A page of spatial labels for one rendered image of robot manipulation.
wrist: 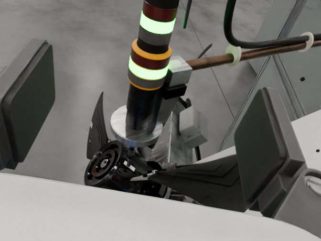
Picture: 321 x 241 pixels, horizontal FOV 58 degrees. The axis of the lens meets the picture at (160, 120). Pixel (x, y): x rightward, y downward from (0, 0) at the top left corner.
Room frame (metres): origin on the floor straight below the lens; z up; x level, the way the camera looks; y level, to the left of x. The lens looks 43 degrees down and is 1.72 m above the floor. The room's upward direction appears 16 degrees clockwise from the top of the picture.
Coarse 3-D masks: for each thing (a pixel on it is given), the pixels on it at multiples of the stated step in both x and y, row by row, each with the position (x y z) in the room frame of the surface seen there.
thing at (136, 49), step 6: (138, 48) 0.26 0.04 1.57; (138, 54) 0.26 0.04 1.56; (144, 54) 0.26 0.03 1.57; (150, 54) 0.26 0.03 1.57; (162, 54) 0.26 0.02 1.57; (168, 54) 0.27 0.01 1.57; (132, 60) 0.26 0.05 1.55; (132, 72) 0.26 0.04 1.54; (144, 78) 0.26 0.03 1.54; (132, 84) 0.26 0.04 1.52
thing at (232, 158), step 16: (224, 160) 0.34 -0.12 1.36; (160, 176) 0.30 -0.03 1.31; (176, 176) 0.29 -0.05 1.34; (192, 176) 0.28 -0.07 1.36; (208, 176) 0.27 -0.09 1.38; (224, 176) 0.27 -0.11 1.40; (192, 192) 0.24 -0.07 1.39; (208, 192) 0.23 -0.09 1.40; (224, 192) 0.23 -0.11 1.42; (240, 192) 0.23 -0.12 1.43; (224, 208) 0.20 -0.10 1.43; (240, 208) 0.20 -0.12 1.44
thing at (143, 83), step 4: (128, 68) 0.27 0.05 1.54; (128, 72) 0.27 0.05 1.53; (128, 76) 0.26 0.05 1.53; (132, 76) 0.26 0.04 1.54; (136, 76) 0.26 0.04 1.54; (132, 80) 0.26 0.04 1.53; (136, 80) 0.26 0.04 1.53; (140, 80) 0.25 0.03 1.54; (144, 80) 0.25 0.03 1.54; (148, 80) 0.26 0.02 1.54; (152, 80) 0.26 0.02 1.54; (156, 80) 0.26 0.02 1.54; (160, 80) 0.26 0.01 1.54; (164, 80) 0.27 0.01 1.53; (136, 84) 0.26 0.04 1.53; (140, 84) 0.25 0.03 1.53; (144, 84) 0.25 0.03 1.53; (148, 84) 0.26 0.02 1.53; (152, 84) 0.26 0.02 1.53; (156, 84) 0.26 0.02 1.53; (160, 84) 0.27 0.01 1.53; (148, 88) 0.26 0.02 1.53
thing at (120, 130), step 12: (180, 60) 0.31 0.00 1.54; (168, 72) 0.29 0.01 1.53; (180, 72) 0.29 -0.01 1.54; (168, 84) 0.28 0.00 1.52; (180, 84) 0.29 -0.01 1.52; (168, 96) 0.28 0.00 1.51; (120, 108) 0.29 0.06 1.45; (156, 108) 0.28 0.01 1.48; (168, 108) 0.29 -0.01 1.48; (120, 120) 0.27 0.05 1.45; (156, 120) 0.28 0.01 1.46; (120, 132) 0.25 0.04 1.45; (132, 132) 0.26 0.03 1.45; (144, 132) 0.26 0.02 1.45; (156, 132) 0.27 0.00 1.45; (132, 144) 0.24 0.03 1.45; (144, 144) 0.25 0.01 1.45
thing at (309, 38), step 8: (232, 0) 0.33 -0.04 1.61; (232, 8) 0.34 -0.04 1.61; (232, 16) 0.34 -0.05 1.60; (224, 24) 0.34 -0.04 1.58; (224, 32) 0.35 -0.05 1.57; (232, 40) 0.35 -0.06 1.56; (272, 40) 0.42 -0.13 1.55; (280, 40) 0.43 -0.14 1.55; (288, 40) 0.44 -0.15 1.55; (296, 40) 0.45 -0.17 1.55; (304, 40) 0.46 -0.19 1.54; (312, 40) 0.47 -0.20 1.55; (232, 48) 0.37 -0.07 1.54; (240, 48) 0.36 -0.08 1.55; (248, 48) 0.38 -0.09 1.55; (256, 48) 0.39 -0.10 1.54; (240, 56) 0.36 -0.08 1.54; (232, 64) 0.36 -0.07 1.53
